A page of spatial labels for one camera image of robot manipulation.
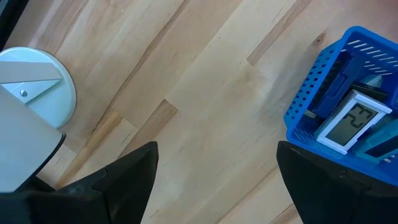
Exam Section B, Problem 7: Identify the white digital clock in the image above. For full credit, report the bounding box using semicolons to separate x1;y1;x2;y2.
313;89;393;156

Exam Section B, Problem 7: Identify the dark blue digital clock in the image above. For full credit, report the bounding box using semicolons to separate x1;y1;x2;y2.
312;51;371;119

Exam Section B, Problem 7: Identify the white cylindrical projector on stand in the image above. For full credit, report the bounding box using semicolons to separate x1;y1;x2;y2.
0;46;77;194

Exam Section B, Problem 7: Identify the blue plastic basket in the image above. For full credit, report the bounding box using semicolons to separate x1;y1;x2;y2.
283;26;398;187

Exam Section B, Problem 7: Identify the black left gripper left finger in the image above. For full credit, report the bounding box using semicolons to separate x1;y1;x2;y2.
46;141;159;224

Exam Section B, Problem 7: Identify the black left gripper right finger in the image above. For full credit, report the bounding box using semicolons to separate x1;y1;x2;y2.
275;140;398;224

